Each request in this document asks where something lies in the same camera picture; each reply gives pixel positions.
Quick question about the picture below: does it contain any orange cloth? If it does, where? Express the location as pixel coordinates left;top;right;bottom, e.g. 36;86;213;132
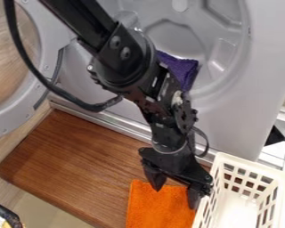
124;179;199;228

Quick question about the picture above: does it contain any washing machine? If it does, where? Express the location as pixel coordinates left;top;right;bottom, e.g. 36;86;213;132
0;0;285;169

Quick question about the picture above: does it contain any purple cloth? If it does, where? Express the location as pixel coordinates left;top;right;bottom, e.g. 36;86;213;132
154;49;201;93

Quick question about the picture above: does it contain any white basket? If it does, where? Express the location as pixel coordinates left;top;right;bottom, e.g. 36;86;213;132
191;151;285;228

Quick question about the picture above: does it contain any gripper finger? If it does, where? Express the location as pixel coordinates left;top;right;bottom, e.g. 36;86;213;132
141;159;169;192
185;183;212;210

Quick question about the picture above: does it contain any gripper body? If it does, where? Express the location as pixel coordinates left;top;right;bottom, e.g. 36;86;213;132
137;144;215;188

